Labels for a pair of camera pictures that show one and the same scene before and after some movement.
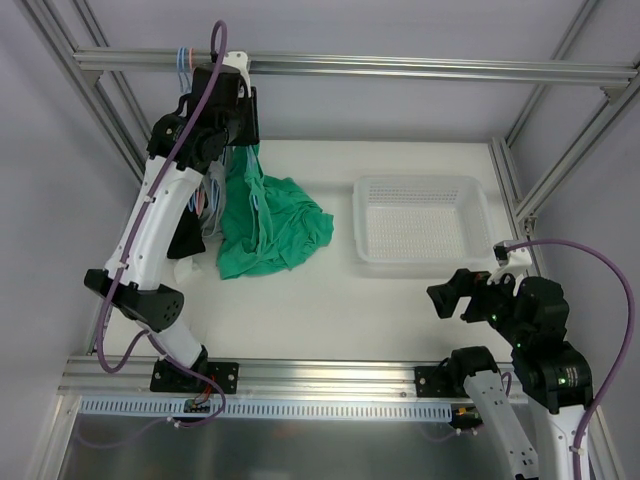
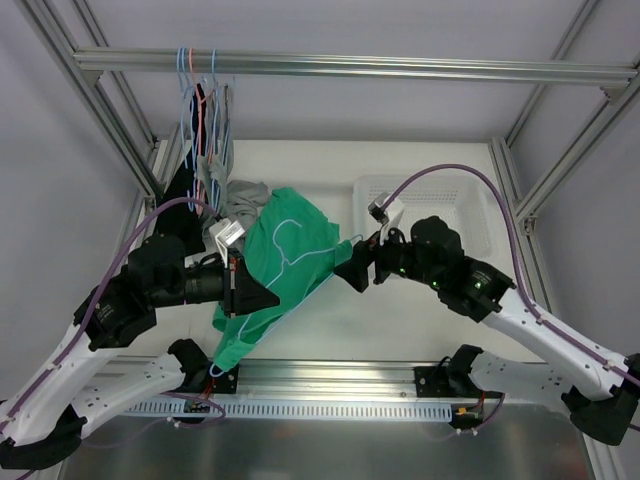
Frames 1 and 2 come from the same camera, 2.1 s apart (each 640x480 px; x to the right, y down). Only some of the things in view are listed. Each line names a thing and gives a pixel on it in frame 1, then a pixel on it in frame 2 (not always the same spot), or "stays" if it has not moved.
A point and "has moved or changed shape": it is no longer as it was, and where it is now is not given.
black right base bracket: [434, 381] stays
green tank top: [267, 222] has moved or changed shape
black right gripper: [470, 301] → [376, 260]
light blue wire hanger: [253, 166] → [216, 373]
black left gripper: [251, 118] → [230, 284]
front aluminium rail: [257, 379] stays
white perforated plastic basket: [420, 219] stays
